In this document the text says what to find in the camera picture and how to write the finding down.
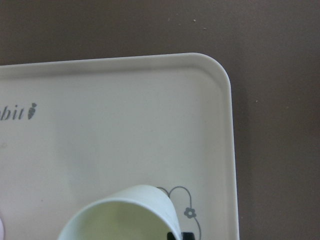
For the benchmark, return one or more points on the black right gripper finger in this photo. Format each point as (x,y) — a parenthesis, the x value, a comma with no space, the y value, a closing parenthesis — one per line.
(185,236)

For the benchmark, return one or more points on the pale yellow plastic cup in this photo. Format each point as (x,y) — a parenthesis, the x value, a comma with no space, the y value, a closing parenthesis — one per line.
(141,212)

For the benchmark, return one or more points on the pink plastic cup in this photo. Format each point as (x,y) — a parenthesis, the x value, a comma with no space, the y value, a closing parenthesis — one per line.
(2,230)

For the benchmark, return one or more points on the cream plastic tray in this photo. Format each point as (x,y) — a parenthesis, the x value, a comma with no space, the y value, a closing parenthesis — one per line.
(74,132)

